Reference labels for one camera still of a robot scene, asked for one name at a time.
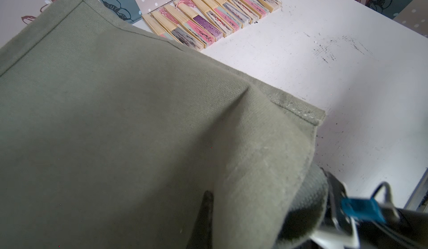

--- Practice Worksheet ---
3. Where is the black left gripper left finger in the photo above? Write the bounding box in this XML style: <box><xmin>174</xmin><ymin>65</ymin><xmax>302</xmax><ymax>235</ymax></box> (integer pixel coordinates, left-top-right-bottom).
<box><xmin>186</xmin><ymin>191</ymin><xmax>214</xmax><ymax>249</ymax></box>

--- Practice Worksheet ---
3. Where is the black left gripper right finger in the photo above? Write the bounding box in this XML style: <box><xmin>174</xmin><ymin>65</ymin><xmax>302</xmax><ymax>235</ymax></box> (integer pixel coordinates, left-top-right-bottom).
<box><xmin>274</xmin><ymin>163</ymin><xmax>329</xmax><ymax>249</ymax></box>

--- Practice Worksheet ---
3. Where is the green canvas tote bag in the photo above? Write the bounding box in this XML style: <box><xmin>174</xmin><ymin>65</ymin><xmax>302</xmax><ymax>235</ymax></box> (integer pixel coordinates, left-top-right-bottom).
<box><xmin>1</xmin><ymin>0</ymin><xmax>325</xmax><ymax>249</ymax></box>

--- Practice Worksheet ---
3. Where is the pink wooden folding fan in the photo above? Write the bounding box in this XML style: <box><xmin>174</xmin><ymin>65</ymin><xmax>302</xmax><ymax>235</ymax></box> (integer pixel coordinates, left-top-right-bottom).
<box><xmin>142</xmin><ymin>14</ymin><xmax>180</xmax><ymax>42</ymax></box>

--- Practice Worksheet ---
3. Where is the pink striped folding fan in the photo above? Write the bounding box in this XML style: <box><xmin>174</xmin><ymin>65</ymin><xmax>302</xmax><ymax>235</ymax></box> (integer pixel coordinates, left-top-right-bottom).
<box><xmin>202</xmin><ymin>0</ymin><xmax>242</xmax><ymax>32</ymax></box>

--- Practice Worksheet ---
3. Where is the grey pink folding fan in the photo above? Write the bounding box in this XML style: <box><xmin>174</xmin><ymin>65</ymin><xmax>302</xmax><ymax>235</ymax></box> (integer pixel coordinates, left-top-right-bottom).
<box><xmin>214</xmin><ymin>0</ymin><xmax>252</xmax><ymax>28</ymax></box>

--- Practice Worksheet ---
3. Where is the black grey wooden folding fan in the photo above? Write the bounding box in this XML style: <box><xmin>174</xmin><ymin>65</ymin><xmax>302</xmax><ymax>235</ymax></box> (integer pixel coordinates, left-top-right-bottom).
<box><xmin>151</xmin><ymin>11</ymin><xmax>205</xmax><ymax>51</ymax></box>

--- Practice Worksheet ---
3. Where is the red blossom white folding fan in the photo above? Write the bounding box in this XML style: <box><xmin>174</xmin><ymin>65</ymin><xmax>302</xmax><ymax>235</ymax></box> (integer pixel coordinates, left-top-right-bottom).
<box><xmin>191</xmin><ymin>0</ymin><xmax>234</xmax><ymax>37</ymax></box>

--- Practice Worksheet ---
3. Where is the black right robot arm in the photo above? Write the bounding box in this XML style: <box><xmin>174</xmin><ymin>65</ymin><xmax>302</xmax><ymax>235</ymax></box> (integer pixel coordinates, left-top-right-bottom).
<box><xmin>357</xmin><ymin>209</ymin><xmax>428</xmax><ymax>249</ymax></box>

